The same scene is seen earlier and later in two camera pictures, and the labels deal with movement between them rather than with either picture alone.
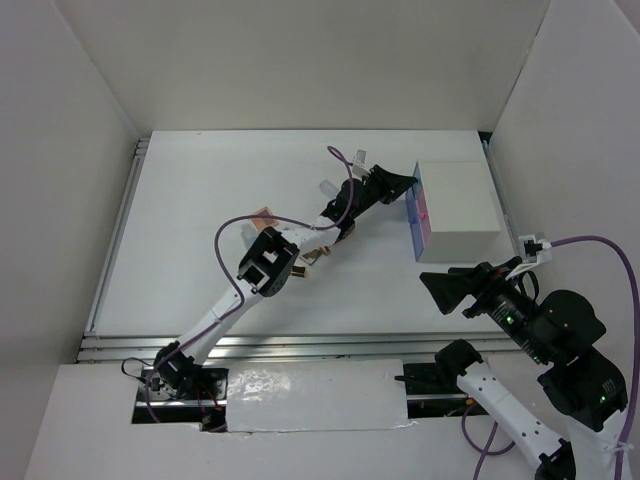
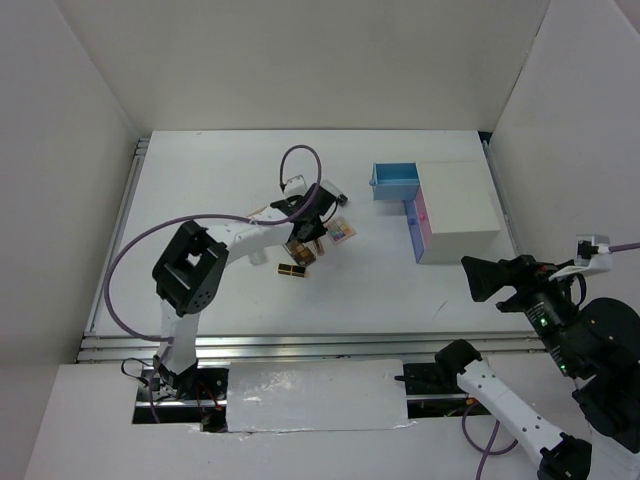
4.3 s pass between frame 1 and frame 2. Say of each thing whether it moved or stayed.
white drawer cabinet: stayed
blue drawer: moved
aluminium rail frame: stayed
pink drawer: stayed
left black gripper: moved
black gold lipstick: stayed
